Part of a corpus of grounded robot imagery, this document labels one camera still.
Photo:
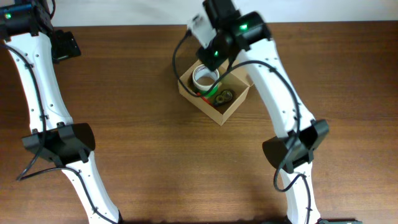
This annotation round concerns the orange utility knife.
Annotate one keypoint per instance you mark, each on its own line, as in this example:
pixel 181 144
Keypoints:
pixel 204 98

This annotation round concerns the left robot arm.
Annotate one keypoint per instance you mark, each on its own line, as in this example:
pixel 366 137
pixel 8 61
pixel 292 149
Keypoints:
pixel 55 140

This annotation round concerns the green tape roll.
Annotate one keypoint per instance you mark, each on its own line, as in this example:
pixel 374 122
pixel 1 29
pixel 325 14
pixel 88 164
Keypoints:
pixel 209 92

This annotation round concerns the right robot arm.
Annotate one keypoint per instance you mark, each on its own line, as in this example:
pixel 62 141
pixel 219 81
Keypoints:
pixel 297 132

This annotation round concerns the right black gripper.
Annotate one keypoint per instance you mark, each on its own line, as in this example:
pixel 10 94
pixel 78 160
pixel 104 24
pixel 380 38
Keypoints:
pixel 212 63

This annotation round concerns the brown cardboard box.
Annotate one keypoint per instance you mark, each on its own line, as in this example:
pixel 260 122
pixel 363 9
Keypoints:
pixel 238 81

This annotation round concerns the white masking tape roll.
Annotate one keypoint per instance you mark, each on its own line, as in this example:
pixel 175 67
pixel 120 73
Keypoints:
pixel 203 78

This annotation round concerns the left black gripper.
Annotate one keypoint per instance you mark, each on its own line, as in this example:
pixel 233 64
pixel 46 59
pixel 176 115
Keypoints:
pixel 68 44

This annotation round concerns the yellow correction tape dispenser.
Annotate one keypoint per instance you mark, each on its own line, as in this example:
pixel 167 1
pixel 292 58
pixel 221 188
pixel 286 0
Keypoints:
pixel 224 97

